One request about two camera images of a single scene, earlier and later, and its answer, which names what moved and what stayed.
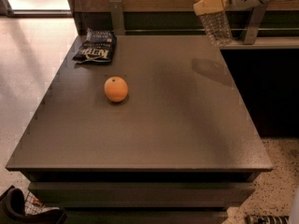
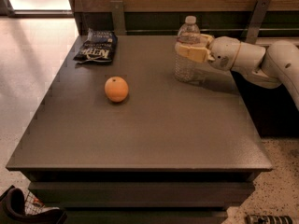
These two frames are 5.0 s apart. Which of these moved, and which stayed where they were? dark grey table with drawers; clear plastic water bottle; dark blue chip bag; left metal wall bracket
Moved: clear plastic water bottle
Stayed: left metal wall bracket; dark grey table with drawers; dark blue chip bag
